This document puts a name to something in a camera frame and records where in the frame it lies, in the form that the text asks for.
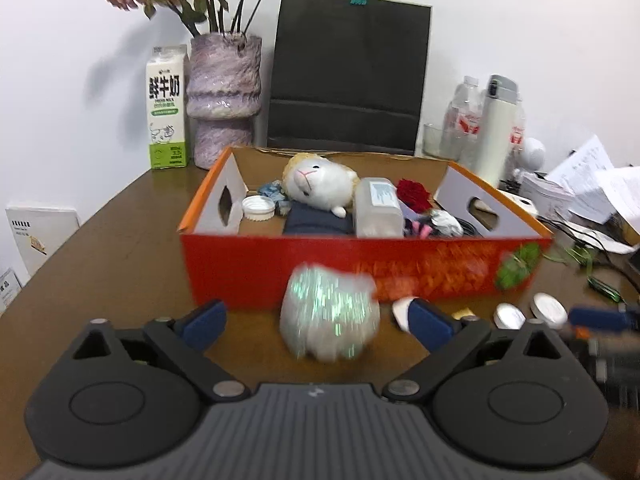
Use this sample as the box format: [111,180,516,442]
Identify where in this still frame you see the red fabric rose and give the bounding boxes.
[396,178,433,213]

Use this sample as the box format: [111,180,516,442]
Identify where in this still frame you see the grey braided charging cable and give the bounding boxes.
[452,216,485,238]

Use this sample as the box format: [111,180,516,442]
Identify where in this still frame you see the small white round disc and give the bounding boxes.
[493,303,527,331]
[531,292,569,330]

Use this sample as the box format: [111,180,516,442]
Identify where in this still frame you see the pile of printed papers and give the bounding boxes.
[545,135,640,253]

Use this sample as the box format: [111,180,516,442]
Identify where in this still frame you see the white round speaker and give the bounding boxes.
[517,137,548,168]

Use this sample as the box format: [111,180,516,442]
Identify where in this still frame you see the white booklet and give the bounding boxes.
[5,202,81,281]

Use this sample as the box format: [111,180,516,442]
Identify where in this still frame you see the clear drinking glass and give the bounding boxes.
[422,122,468,158]

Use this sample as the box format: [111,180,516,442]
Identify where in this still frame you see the clear plastic wipes container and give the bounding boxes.
[354,176,405,238]

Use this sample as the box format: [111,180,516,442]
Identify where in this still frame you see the white green milk carton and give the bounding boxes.
[146,45,191,171]

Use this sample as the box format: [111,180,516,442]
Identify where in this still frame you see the black green neckband earphones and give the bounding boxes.
[587,250,640,306]

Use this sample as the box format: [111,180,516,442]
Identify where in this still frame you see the iridescent plastic bag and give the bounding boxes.
[279,261,381,363]

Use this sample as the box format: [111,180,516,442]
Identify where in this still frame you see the orange cardboard box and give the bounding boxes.
[178,145,553,311]

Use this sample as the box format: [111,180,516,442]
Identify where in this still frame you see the white hamster plush toy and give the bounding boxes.
[281,154,361,218]

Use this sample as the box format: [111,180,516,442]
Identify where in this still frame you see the white thermos flask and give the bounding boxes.
[472,74,518,188]

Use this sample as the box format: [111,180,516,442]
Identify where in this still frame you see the wooden desktop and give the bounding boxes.
[0,160,640,480]

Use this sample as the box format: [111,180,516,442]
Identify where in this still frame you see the purple ceramic vase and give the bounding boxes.
[186,32,263,170]

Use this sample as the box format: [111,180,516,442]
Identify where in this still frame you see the clear plastic water bottle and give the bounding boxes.
[442,76,483,161]
[507,92,529,171]

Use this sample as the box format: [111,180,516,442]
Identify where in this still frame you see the white ribbed jar lid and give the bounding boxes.
[241,195,277,221]

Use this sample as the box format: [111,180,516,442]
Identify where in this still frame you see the white printed tin box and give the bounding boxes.
[520,172,576,216]

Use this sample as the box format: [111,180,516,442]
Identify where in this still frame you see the black paper bag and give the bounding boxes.
[266,0,433,156]

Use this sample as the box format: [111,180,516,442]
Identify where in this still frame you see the dark blue snack wrapper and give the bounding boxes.
[257,180,293,216]

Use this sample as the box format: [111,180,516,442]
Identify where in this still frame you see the white plug charger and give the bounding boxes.
[391,296,418,333]

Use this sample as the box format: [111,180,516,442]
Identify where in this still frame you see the white tissue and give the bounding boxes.
[430,210,465,237]

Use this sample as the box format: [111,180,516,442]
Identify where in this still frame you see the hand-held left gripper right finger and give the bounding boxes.
[382,300,566,403]

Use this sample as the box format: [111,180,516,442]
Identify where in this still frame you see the navy glasses case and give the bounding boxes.
[282,201,356,236]

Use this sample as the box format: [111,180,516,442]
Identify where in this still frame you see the green wired earphones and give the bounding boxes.
[545,244,601,272]

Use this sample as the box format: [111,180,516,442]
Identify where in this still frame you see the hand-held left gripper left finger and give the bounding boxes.
[70,299,251,403]

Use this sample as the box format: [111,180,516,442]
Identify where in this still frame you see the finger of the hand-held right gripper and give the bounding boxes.
[567,305,640,333]

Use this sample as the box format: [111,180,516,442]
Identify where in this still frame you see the small white card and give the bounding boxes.
[0,267,23,316]

